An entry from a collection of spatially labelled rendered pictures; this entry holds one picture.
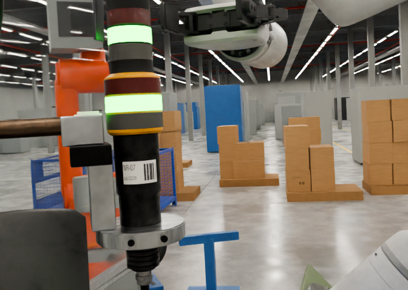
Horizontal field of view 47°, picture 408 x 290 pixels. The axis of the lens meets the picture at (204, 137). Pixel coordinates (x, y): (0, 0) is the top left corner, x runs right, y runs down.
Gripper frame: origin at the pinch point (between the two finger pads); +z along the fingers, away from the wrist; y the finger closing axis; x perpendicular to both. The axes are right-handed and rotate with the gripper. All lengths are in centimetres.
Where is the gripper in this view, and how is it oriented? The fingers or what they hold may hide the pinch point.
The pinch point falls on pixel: (202, 11)
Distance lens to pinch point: 56.1
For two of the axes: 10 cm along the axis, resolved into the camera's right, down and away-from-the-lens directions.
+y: -9.4, 0.3, 3.5
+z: -3.5, 0.6, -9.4
